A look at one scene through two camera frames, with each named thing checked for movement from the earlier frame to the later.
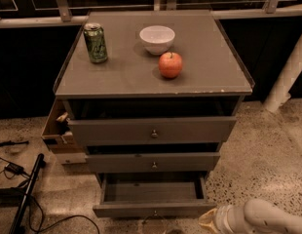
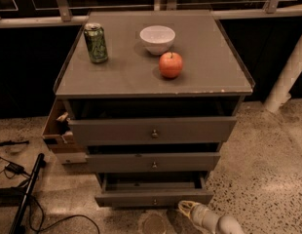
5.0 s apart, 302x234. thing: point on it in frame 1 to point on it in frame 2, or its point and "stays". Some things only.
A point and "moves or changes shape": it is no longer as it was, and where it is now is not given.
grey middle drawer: x=152 y=162 stays
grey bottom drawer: x=154 y=195 moves or changes shape
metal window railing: x=29 y=5 stays
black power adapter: x=14 y=168 stays
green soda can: x=95 y=42 stays
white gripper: x=223 y=217 to x=201 y=215
